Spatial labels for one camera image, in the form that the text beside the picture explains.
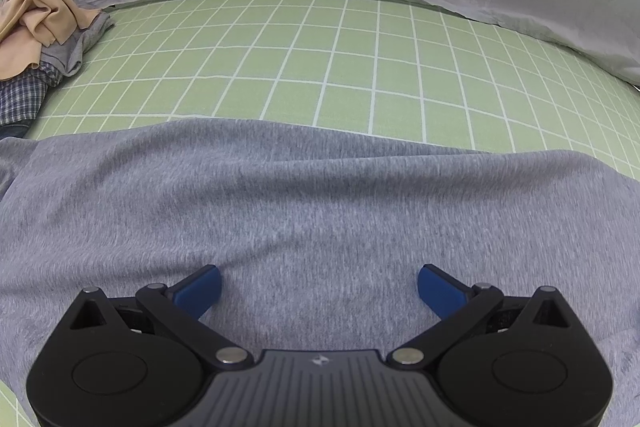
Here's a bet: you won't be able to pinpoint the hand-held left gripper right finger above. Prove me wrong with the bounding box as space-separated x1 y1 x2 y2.
385 264 593 370

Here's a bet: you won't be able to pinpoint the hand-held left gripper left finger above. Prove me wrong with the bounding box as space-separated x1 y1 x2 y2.
50 264 256 370

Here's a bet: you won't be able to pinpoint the grey sweatpants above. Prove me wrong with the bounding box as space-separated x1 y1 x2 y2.
0 119 640 427

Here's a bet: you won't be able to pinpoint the blue denim garment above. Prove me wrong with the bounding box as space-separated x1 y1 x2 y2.
0 119 28 142

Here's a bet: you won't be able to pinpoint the blue plaid shirt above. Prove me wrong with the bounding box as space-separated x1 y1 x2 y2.
0 59 63 128

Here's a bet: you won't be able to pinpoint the grey sweatshirt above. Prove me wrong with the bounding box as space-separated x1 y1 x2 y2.
39 12 116 78

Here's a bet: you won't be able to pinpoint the beige garment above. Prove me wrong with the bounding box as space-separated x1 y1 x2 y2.
0 0 101 82

